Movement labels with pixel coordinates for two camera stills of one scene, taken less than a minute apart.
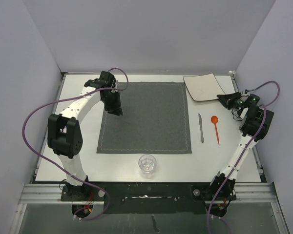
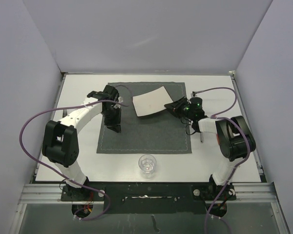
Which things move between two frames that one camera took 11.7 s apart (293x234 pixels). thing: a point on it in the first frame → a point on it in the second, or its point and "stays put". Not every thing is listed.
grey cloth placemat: [155, 120] stays put
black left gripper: [115, 109] → [115, 125]
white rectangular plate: [203, 87] → [151, 102]
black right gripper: [228, 101] → [175, 107]
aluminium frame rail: [51, 193] stays put
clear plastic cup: [147, 163] stays put
